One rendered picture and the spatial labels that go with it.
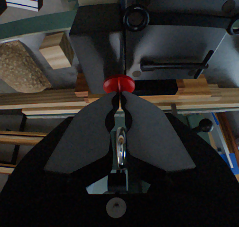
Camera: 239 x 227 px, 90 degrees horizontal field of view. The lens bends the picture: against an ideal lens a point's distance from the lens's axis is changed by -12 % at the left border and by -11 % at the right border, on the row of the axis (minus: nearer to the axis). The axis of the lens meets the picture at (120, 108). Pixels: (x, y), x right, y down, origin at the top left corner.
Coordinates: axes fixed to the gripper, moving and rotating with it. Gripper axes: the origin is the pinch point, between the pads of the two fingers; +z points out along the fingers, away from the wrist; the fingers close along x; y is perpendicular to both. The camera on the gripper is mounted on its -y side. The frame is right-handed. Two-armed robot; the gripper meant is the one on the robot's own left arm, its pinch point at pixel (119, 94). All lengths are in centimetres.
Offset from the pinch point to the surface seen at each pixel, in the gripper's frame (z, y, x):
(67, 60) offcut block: 11.0, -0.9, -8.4
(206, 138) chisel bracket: 5.2, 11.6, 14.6
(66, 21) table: 13.9, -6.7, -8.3
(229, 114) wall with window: 108, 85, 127
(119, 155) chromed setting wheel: 11.3, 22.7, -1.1
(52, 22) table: 14.0, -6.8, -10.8
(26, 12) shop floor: 106, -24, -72
